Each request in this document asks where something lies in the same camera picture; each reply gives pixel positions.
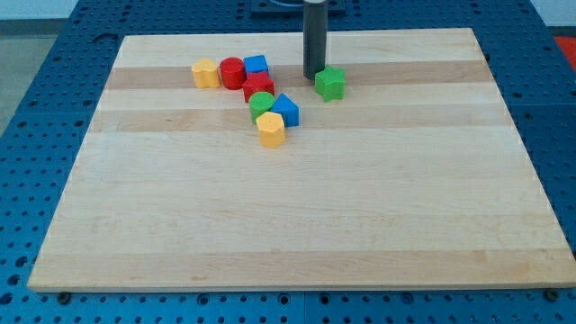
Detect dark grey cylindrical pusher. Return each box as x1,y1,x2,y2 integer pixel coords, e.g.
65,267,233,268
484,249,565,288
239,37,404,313
302,0,328,80

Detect green star block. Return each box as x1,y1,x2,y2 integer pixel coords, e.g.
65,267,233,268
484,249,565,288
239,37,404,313
315,66,346,102

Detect red star block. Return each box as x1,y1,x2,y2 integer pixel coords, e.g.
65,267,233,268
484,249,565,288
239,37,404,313
242,71,275,103

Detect blue cube block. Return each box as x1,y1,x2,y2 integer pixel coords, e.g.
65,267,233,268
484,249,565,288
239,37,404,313
243,55,269,75

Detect red cylinder block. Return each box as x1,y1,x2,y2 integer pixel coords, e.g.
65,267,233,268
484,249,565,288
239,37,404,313
220,57,247,90

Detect blue triangle block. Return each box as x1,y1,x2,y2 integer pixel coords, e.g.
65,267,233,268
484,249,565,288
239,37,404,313
271,94,300,127

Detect green cylinder block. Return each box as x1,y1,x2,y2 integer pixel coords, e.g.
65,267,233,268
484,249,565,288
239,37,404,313
248,92,275,123

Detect yellow hexagon block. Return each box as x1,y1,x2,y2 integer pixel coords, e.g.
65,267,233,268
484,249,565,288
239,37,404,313
256,112,285,149

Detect yellow heart block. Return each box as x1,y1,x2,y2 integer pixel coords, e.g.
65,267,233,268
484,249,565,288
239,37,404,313
191,58,221,88

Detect light wooden board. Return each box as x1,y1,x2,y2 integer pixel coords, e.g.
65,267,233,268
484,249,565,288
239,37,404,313
28,28,575,293

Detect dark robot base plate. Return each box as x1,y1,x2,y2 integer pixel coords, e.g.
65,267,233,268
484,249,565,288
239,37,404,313
248,0,347,17

